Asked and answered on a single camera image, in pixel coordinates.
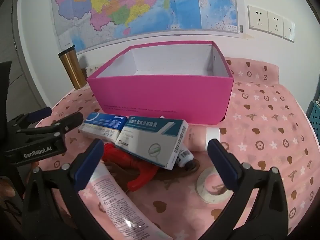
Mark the teal medicine box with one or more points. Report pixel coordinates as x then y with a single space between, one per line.
150 140

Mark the blue perforated storage rack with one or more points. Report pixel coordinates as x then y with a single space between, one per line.
315 120

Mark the white wall socket plate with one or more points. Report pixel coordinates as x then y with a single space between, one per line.
288 30
258 18
275 22

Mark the pink white cream tube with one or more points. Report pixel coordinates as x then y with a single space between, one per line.
117 200

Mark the small white ointment tube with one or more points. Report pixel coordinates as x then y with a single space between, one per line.
185 155

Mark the person's left hand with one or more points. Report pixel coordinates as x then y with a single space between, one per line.
6 188

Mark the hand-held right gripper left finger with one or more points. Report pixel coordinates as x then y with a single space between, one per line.
90 165

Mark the pink printed blanket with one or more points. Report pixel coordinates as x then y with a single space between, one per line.
262 120

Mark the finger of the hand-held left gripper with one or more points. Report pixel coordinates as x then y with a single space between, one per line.
70 121
41 112

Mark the cream printed cloth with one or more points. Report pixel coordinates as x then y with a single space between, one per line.
92 70

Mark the pink cardboard box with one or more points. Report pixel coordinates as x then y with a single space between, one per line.
162 97

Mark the colourful wall map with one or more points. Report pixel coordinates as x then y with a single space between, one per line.
125 5

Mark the clear tape roll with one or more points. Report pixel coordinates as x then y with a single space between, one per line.
202 187

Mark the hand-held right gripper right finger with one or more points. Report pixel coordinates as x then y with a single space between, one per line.
222 162

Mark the red plastic tool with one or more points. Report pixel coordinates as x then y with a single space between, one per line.
120 157

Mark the grey door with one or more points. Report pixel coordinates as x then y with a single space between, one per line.
15 42

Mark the gold metal tumbler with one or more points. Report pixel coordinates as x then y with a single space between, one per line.
72 70

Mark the blue medicine box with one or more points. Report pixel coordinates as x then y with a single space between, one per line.
105 123

